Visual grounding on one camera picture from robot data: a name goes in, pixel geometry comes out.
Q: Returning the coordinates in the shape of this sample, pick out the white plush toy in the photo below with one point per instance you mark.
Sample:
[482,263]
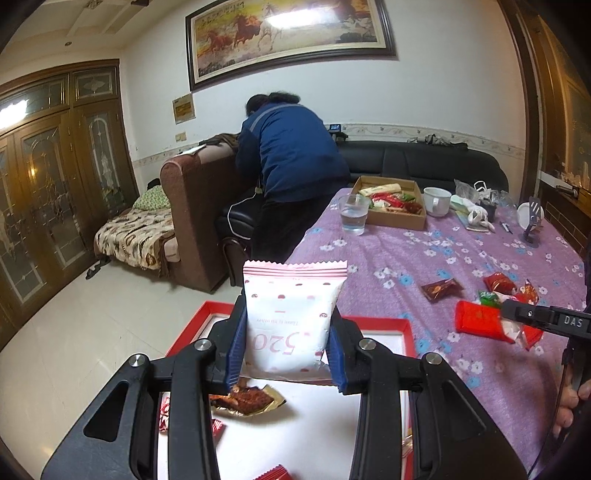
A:
[480,217]

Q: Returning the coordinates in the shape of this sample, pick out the yellow wall sign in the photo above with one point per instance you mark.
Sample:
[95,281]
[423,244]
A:
[183,108]

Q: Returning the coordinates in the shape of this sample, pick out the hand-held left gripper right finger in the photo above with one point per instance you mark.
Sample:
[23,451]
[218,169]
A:
[339,357]

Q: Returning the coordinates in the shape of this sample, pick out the wooden sideboard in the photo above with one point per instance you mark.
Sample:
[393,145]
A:
[554,138]

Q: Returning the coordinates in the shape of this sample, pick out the framed horse painting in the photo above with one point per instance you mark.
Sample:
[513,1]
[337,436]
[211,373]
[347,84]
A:
[286,32]

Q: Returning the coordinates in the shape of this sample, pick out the red packet white flower print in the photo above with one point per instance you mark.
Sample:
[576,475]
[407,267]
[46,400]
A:
[527,338]

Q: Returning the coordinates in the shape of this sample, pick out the white mug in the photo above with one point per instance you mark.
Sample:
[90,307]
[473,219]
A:
[436,202]

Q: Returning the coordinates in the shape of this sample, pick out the camouflage cloth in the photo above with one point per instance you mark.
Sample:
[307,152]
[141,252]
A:
[221,139]

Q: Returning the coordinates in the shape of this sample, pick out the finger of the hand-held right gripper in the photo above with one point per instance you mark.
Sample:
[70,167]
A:
[526,313]

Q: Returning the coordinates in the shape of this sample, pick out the plain red snack packet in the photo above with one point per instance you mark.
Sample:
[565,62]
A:
[478,318]

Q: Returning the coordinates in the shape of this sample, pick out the green snack packet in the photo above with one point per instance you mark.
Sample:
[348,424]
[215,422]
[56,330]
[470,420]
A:
[489,299]

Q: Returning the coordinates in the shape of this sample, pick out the black phone stand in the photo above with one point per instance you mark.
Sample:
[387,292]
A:
[534,221]

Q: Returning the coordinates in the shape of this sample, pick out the black slippers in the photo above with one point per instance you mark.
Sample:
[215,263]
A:
[97,268]

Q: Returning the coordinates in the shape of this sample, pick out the red packet white round label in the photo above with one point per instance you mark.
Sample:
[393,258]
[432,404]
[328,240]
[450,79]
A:
[164,415]

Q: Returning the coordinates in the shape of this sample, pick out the black camera device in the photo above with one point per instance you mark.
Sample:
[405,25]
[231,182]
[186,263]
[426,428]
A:
[336,130]

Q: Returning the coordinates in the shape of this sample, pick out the pile of assorted snack packets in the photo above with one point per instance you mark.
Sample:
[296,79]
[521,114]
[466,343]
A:
[388,198]

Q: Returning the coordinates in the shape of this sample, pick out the printed blanket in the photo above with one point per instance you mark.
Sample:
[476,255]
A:
[124,237]

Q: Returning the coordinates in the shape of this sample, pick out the dark red snack packet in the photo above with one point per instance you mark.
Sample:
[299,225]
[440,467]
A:
[441,288]

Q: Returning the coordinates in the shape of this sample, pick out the red rimmed white tray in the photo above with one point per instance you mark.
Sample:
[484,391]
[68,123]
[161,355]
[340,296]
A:
[314,420]

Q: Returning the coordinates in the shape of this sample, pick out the brown armchair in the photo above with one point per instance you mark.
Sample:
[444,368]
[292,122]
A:
[194,212]

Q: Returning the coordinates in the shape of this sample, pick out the black pot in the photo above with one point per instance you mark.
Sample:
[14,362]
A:
[488,208]

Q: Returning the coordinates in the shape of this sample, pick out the clear plastic bag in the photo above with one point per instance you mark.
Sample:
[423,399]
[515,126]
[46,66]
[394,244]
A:
[467,189]

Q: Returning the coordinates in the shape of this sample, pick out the purple floral tablecloth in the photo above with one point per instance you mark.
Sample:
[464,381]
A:
[415,258]

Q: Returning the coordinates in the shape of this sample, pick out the person's right hand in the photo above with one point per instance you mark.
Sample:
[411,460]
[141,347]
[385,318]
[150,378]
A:
[567,406]

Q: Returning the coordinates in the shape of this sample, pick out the green pillow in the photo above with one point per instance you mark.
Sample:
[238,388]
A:
[153,198]

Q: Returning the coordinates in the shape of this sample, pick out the small black device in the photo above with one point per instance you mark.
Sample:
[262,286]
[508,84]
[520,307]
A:
[505,227]

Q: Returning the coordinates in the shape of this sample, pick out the clear plastic cup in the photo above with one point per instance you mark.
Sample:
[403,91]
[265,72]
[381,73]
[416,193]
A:
[354,214]

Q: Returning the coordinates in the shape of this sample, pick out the brown gold snack packet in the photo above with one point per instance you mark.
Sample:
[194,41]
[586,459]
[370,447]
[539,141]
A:
[249,399]

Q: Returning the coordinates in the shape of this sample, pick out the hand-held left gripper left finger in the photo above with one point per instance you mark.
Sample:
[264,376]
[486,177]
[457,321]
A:
[235,344]

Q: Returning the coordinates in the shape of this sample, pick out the white pink snack packet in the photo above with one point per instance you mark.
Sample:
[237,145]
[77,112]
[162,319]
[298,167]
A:
[291,318]

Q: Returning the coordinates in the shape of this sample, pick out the black leather sofa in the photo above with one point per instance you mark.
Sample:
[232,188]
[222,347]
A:
[415,161]

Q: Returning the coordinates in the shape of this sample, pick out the brown cardboard box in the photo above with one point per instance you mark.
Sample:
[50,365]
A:
[392,220]

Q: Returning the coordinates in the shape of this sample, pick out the dark clothes bundle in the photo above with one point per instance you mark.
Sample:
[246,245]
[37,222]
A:
[441,141]

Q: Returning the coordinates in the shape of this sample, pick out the wooden glass-door cabinet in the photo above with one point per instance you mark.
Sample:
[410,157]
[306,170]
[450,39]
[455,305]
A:
[51,194]

